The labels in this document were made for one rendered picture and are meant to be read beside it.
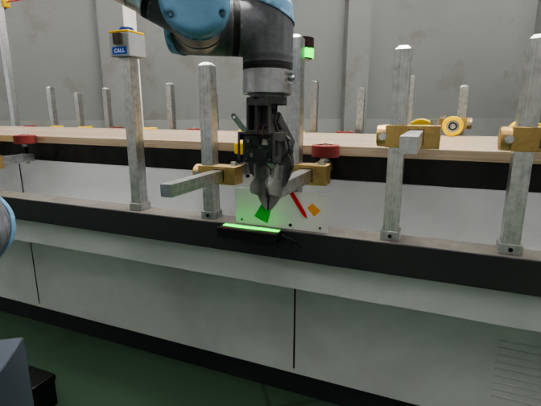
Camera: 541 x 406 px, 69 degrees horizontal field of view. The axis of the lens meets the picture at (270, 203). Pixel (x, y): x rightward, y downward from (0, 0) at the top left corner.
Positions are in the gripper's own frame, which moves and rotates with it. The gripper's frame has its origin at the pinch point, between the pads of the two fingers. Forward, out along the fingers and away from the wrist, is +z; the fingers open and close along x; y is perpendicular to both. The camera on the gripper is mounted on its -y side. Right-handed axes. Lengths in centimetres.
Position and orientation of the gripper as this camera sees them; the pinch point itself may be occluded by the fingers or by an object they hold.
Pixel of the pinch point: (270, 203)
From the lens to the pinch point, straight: 78.1
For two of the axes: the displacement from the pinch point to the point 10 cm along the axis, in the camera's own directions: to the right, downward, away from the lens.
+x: 9.2, 0.9, -3.8
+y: -3.9, 1.7, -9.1
